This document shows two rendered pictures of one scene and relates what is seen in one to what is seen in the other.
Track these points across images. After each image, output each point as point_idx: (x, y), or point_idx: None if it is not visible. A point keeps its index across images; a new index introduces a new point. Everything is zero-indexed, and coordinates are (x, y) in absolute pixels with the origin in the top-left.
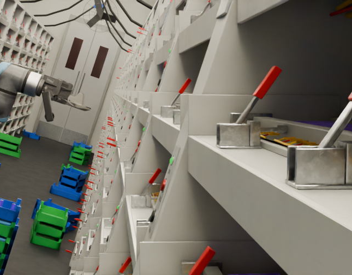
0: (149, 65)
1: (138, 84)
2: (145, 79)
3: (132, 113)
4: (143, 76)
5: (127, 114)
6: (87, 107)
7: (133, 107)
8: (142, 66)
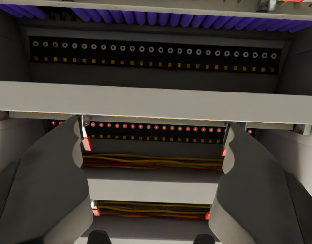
0: (140, 185)
1: None
2: (304, 168)
3: (266, 95)
4: (305, 178)
5: None
6: (223, 139)
7: (187, 109)
8: None
